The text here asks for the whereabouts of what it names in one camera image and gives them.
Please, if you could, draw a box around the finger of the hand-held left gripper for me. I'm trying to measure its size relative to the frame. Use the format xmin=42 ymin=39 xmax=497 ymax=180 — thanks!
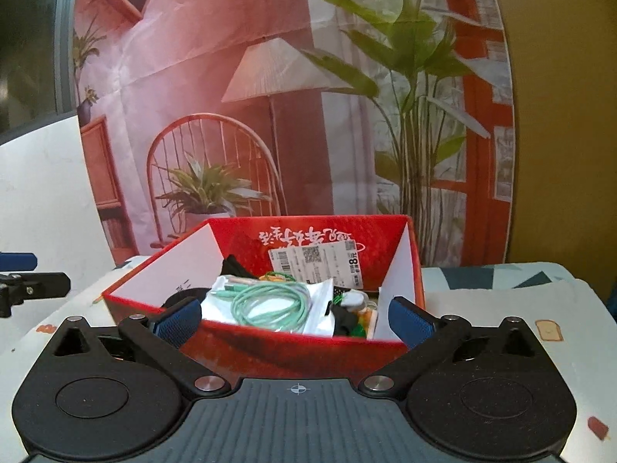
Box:
xmin=0 ymin=252 xmax=38 ymax=272
xmin=0 ymin=271 xmax=71 ymax=319

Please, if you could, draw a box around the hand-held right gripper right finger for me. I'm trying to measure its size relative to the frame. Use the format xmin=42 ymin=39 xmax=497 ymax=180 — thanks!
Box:
xmin=362 ymin=296 xmax=550 ymax=399

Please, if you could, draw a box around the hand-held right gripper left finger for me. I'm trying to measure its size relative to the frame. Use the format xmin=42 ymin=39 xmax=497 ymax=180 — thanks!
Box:
xmin=41 ymin=297 xmax=229 ymax=401

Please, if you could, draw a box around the black cloth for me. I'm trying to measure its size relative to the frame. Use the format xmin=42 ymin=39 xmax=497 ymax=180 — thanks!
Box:
xmin=161 ymin=255 xmax=251 ymax=312

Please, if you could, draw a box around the bagged mint green cable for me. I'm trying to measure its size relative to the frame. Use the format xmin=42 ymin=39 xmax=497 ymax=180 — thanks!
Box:
xmin=200 ymin=275 xmax=338 ymax=339

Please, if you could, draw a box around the red strawberry print cardboard box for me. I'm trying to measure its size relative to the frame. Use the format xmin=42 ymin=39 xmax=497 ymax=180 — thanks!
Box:
xmin=102 ymin=215 xmax=426 ymax=383

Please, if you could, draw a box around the white marble pattern board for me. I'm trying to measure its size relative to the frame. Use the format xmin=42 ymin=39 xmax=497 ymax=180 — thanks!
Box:
xmin=0 ymin=116 xmax=119 ymax=300

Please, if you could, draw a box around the white cartoon print tablecloth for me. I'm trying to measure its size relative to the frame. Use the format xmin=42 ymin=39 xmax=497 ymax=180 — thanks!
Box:
xmin=0 ymin=255 xmax=609 ymax=463

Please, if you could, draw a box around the dark glass window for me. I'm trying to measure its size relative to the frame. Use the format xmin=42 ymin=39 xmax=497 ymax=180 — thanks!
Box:
xmin=0 ymin=0 xmax=81 ymax=144

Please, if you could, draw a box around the printed room scene backdrop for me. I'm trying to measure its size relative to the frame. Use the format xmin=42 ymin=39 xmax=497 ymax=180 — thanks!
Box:
xmin=72 ymin=0 xmax=518 ymax=269

